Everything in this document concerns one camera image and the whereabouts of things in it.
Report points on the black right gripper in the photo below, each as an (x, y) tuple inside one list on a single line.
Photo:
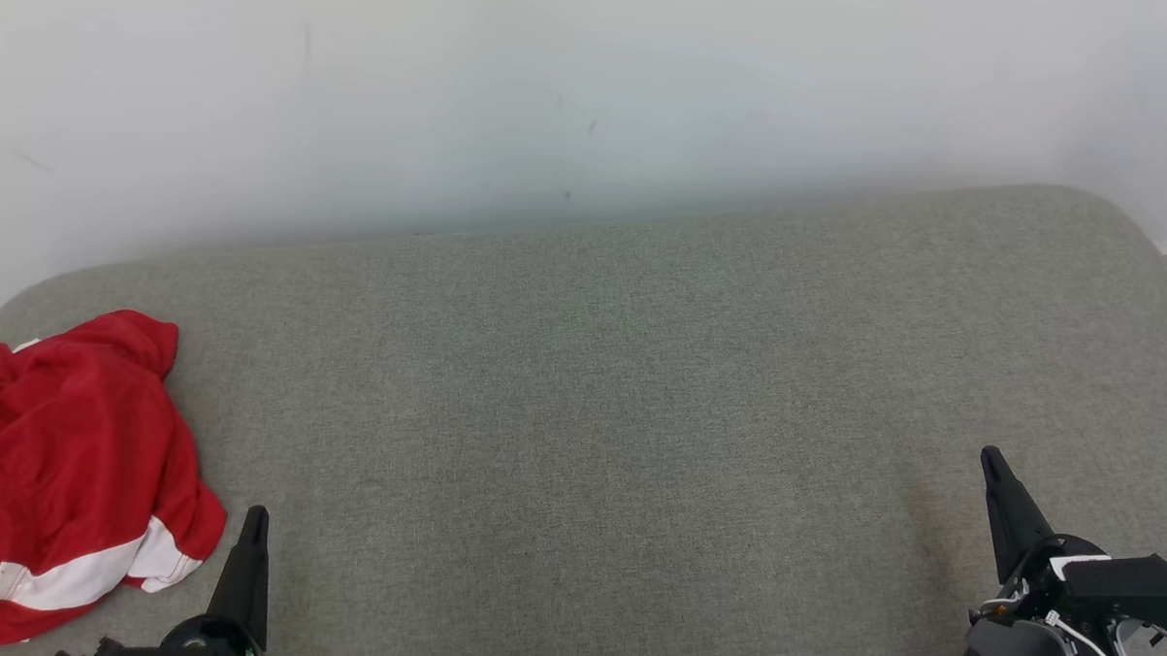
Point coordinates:
[(1030, 594)]

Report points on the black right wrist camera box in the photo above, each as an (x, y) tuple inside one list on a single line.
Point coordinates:
[(1136, 581)]

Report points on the red Bulls 23 jersey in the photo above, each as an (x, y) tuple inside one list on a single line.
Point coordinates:
[(74, 482)]

